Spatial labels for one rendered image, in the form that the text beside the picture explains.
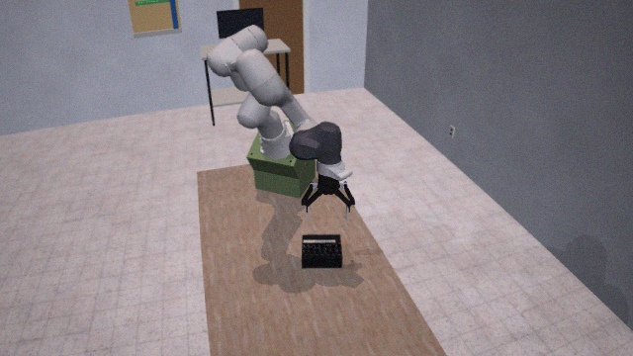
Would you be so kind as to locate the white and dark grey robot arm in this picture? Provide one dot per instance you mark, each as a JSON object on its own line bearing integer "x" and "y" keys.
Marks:
{"x": 309, "y": 140}

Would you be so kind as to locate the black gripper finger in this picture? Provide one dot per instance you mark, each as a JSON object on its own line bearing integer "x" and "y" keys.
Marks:
{"x": 308, "y": 201}
{"x": 343, "y": 198}

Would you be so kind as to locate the black lighting desk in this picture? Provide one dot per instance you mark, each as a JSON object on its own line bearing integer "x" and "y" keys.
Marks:
{"x": 323, "y": 256}

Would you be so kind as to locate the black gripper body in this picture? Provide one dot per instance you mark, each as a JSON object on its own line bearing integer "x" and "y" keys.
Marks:
{"x": 324, "y": 180}

